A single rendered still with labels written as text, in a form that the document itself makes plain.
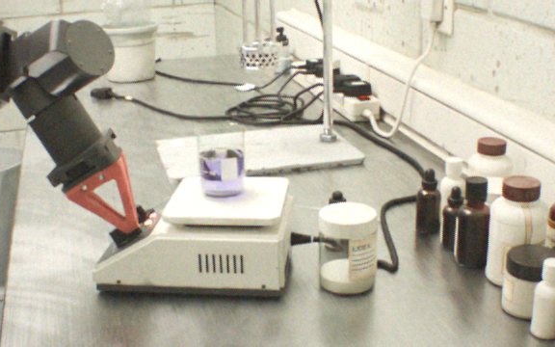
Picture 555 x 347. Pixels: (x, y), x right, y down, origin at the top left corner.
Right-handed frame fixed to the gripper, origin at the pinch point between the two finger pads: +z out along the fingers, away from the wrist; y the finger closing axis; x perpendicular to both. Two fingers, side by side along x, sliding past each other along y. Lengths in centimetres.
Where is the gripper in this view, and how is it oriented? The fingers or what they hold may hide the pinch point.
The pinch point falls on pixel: (128, 223)
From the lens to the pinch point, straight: 84.3
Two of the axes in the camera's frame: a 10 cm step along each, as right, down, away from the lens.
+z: 5.2, 8.2, 2.3
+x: -8.5, 5.3, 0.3
